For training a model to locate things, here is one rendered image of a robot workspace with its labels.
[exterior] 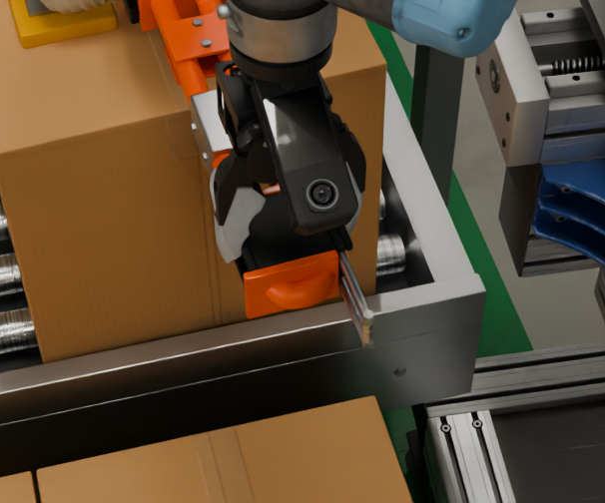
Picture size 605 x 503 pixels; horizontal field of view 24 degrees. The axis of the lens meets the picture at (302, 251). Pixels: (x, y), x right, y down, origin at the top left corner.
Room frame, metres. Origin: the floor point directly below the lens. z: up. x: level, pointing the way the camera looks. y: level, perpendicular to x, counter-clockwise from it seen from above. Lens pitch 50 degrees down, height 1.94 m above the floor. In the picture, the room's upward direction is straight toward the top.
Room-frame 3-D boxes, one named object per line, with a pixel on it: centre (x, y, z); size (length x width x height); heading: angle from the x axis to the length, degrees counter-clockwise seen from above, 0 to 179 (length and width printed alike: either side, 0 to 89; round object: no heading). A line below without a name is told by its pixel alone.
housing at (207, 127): (0.86, 0.06, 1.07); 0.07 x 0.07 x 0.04; 18
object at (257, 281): (0.73, 0.02, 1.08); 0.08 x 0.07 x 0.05; 18
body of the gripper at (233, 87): (0.75, 0.02, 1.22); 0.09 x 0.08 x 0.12; 18
